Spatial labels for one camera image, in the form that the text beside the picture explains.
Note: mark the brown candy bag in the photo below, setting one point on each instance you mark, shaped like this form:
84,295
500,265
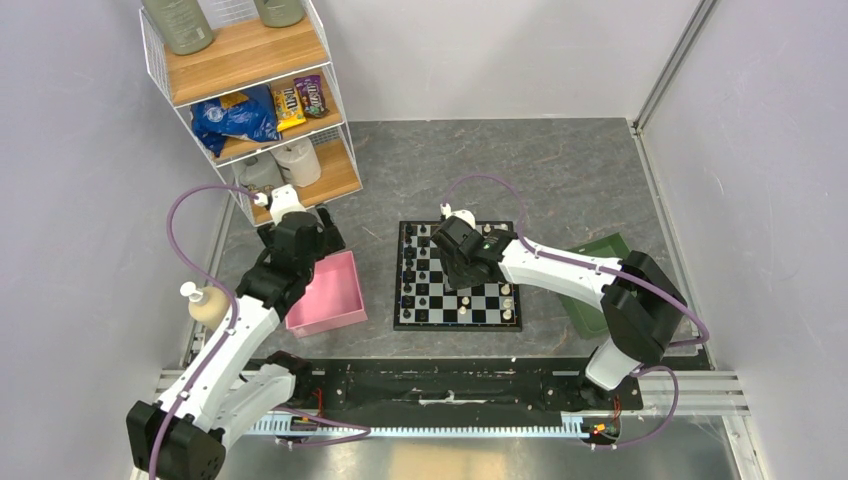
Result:
310,92

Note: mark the grey-green bottle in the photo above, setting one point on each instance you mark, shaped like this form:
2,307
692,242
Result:
181,23
280,13

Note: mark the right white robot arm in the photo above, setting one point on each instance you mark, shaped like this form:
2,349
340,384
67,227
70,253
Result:
641,306

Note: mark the translucent plastic jug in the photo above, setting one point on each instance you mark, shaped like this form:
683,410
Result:
259,174

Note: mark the white wire wooden shelf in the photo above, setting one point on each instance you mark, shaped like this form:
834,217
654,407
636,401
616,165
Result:
246,53

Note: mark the pink plastic bin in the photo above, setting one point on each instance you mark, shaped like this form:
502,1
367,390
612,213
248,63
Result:
332,300

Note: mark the grey-green bottle left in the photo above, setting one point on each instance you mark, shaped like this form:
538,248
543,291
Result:
181,23

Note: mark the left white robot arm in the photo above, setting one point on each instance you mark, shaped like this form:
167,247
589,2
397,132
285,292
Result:
187,432

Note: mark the blue snack bag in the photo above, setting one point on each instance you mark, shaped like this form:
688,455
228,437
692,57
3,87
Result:
247,114

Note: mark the grey-green bottle right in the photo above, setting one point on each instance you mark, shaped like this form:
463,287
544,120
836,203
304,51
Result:
280,13

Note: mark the green plastic bin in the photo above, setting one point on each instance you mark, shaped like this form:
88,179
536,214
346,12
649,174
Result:
587,315

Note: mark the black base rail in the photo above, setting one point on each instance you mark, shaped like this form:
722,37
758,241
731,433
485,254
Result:
453,392

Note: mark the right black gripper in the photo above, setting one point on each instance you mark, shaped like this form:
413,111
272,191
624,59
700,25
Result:
454,279

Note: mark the soap pump dispenser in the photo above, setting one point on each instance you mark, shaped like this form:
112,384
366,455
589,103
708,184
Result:
206,305

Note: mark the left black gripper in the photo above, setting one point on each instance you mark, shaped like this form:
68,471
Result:
327,241

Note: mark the white paper roll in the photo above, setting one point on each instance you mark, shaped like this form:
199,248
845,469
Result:
298,162

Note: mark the yellow candy bag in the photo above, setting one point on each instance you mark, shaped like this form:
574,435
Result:
288,108

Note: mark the black and white chessboard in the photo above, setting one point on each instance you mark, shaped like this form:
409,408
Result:
443,295

